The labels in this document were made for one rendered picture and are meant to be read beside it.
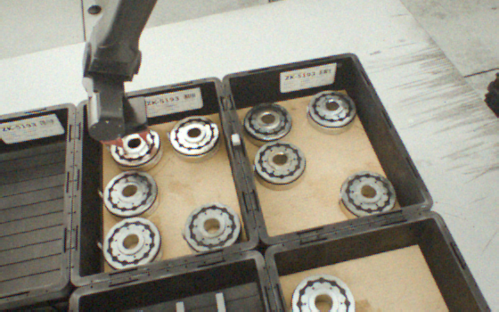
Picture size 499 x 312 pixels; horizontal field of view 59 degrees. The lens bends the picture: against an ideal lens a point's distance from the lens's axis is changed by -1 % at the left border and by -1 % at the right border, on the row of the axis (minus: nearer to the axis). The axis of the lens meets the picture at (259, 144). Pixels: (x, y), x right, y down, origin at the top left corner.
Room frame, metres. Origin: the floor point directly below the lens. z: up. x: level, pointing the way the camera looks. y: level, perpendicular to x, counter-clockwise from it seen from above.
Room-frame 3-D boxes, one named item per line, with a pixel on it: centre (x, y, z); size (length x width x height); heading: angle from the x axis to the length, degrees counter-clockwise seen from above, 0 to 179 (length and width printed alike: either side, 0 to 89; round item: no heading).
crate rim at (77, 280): (0.47, 0.19, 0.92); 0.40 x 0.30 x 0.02; 10
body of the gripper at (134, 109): (0.56, 0.26, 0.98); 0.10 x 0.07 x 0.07; 99
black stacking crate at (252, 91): (0.52, -0.11, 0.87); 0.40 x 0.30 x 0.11; 10
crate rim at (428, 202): (0.52, -0.11, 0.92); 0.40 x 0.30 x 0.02; 10
